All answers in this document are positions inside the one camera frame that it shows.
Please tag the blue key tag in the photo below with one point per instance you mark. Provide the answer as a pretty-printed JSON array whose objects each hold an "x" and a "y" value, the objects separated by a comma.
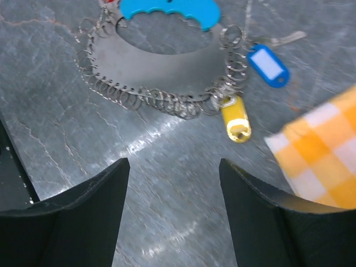
[{"x": 270, "y": 68}]

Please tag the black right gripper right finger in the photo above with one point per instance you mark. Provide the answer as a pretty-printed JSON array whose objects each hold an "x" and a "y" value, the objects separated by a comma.
[{"x": 270, "y": 227}]

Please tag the silver key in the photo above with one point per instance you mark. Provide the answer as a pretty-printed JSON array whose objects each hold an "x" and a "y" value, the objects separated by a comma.
[{"x": 276, "y": 42}]

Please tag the red key tag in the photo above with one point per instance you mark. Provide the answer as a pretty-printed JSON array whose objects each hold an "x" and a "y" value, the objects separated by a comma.
[{"x": 107, "y": 1}]

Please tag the yellow key tag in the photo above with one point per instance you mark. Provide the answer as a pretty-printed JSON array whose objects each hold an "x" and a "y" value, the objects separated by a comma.
[{"x": 235, "y": 119}]

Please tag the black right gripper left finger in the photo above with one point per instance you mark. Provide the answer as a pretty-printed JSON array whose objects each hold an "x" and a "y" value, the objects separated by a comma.
[{"x": 78, "y": 227}]

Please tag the orange checkered cloth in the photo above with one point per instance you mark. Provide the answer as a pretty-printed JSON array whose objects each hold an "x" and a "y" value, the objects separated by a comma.
[{"x": 316, "y": 152}]

